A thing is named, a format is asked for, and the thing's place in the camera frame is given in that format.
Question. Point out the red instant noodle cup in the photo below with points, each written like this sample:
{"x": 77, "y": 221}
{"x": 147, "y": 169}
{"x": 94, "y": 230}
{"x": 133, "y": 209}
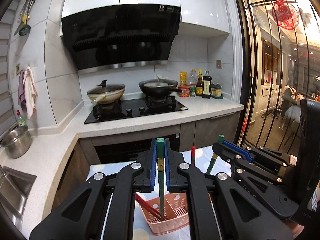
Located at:
{"x": 185, "y": 91}

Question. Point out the clear plastic bottle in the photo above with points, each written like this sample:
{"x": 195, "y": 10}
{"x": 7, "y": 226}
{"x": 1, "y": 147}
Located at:
{"x": 192, "y": 78}

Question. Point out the green dish soap bottle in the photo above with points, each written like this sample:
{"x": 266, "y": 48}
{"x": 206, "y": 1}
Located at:
{"x": 20, "y": 119}

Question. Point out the teal condiment jar set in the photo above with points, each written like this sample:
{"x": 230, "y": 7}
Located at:
{"x": 216, "y": 91}

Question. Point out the black wok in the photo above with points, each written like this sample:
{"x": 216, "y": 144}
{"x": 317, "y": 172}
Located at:
{"x": 159, "y": 88}

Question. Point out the black range hood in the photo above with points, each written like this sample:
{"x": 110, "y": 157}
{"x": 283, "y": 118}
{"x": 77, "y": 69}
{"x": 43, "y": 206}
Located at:
{"x": 123, "y": 35}

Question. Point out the black gas stove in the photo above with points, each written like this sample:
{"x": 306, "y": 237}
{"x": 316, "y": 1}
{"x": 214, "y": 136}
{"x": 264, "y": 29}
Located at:
{"x": 133, "y": 108}

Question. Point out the brown sauce bottle yellow cap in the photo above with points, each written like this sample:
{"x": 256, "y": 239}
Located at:
{"x": 199, "y": 85}

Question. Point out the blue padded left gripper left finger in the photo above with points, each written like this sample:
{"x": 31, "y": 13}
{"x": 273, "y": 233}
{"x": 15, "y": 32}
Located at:
{"x": 153, "y": 164}

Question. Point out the red paper window decoration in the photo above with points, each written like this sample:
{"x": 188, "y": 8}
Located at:
{"x": 285, "y": 14}

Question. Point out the beige wok with lid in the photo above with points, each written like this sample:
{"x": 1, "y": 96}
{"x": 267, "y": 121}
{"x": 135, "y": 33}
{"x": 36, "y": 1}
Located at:
{"x": 105, "y": 93}

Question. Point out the stainless steel sink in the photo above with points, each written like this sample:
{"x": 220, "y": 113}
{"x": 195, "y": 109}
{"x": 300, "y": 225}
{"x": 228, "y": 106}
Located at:
{"x": 15, "y": 189}

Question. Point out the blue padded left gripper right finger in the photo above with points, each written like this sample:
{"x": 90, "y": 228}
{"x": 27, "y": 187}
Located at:
{"x": 167, "y": 167}

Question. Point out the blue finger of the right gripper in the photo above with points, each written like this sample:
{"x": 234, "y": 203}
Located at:
{"x": 238, "y": 150}

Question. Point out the pink perforated utensil holder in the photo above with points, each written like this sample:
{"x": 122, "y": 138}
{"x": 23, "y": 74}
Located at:
{"x": 175, "y": 215}

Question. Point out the purple hanging cloth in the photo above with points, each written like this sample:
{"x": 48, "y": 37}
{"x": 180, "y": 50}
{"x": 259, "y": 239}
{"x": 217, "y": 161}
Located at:
{"x": 21, "y": 95}

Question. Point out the bright red chopstick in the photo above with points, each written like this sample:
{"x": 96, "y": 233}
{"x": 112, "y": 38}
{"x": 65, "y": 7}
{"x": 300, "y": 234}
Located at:
{"x": 147, "y": 206}

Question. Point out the yellow seasoning packet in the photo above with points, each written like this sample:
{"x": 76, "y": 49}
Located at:
{"x": 183, "y": 78}

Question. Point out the white hanging towel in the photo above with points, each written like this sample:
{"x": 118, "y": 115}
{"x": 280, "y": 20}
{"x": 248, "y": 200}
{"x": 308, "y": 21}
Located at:
{"x": 30, "y": 92}

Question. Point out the green chopstick gold band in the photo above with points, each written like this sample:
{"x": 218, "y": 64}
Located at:
{"x": 160, "y": 166}

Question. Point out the dark soy sauce bottle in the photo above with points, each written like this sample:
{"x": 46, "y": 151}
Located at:
{"x": 207, "y": 79}

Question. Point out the hanging green strainer ladle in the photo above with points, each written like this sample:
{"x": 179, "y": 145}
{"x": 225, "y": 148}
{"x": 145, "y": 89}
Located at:
{"x": 24, "y": 28}

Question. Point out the stainless steel pot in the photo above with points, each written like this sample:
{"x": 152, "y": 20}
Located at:
{"x": 17, "y": 142}

